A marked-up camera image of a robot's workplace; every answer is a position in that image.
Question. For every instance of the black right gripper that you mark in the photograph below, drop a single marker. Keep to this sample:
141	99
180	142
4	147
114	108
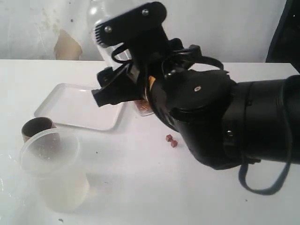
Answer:
148	45

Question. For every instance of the small brown gold cup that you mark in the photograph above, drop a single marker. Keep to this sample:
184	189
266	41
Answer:
35	126

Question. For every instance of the large translucent plastic container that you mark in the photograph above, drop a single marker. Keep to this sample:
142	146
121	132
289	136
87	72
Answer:
51	160

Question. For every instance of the clear plastic shaker tumbler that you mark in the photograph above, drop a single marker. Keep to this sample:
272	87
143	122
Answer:
123	56

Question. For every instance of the clear plastic shaker lid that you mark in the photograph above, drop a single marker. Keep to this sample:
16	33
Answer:
97	12

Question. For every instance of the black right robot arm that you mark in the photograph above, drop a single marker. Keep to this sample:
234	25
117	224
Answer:
223	123

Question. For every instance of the white rectangular plastic tray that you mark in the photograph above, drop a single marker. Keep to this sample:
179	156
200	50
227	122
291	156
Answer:
74	106

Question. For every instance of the red cube upper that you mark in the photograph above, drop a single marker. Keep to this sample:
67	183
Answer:
169	138

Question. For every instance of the red cube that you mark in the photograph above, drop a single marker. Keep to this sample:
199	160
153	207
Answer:
174	143
169	138

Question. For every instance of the red cube lower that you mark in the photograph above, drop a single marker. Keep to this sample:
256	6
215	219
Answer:
174	143

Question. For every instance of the dark curtain at right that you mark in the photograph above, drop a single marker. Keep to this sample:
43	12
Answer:
285	44

